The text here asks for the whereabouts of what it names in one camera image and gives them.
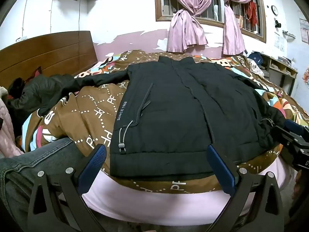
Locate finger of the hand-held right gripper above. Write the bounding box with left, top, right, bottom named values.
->
left=272, top=119, right=309, bottom=150

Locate red hanging cloth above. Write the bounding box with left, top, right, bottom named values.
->
left=245, top=1, right=258, bottom=26

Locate pink quilted blanket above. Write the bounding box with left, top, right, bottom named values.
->
left=0, top=87, right=25, bottom=160

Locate brown printed blanket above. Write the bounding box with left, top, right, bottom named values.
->
left=22, top=49, right=309, bottom=196

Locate wall calendar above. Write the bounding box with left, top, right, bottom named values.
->
left=299, top=18, right=309, bottom=44

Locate wooden headboard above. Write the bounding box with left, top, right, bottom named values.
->
left=0, top=31, right=98, bottom=90

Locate blue cap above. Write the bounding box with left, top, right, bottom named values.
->
left=247, top=51, right=263, bottom=66

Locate dark grey jacket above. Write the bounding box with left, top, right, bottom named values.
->
left=7, top=74, right=73, bottom=112

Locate person's leg in jeans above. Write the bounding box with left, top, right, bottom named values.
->
left=0, top=138, right=97, bottom=232

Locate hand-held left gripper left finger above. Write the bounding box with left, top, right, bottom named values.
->
left=28, top=144, right=114, bottom=232

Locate pink curtain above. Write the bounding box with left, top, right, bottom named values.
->
left=218, top=0, right=257, bottom=55
left=167, top=0, right=214, bottom=53

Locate wooden barred window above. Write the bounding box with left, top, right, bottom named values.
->
left=154, top=0, right=267, bottom=43

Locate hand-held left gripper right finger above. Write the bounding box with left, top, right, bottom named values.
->
left=207, top=144, right=284, bottom=232

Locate black padded jacket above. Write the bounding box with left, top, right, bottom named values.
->
left=39, top=55, right=286, bottom=182

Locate pink bed sheet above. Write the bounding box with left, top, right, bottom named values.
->
left=82, top=155, right=290, bottom=223

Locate floral cloth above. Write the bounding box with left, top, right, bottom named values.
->
left=249, top=60, right=265, bottom=77

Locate wooden shelf unit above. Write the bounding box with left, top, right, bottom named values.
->
left=261, top=53, right=298, bottom=96

